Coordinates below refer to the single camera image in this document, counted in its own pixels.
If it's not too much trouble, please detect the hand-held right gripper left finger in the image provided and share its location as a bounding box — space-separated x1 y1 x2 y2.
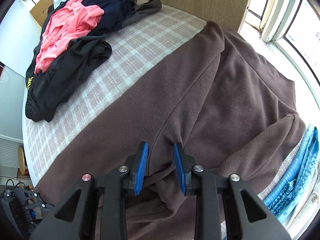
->
29 142 149 240

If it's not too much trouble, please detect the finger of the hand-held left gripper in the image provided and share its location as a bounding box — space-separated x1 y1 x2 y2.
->
14 189 42 207
25 202 54 228

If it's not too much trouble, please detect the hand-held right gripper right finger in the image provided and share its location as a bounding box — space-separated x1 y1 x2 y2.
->
173 142 292 240

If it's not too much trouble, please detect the brown fleece garment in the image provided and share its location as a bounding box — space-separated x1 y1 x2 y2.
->
34 21 307 240

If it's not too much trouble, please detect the folded blue garment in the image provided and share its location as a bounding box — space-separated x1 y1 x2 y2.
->
264 123 320 224

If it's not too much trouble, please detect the plaid blanket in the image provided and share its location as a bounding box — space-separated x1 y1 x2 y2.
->
24 0 304 195

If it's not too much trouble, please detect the black garment with yellow print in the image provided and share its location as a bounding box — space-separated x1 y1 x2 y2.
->
25 4 112 122

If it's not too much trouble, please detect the folded beige knit cardigan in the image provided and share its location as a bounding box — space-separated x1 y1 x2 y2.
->
285 172 320 233

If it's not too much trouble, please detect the pink garment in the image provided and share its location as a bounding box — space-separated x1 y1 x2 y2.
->
34 0 105 74

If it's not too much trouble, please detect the navy and grey garment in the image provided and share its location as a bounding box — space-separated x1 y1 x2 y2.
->
81 0 162 34

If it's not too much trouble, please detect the light oak board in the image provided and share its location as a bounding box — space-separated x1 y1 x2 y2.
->
112 0 255 32

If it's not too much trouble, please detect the pine wood board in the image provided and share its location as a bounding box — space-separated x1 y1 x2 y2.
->
30 0 59 28

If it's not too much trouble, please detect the white window frame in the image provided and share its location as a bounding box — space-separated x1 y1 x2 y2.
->
240 0 320 85

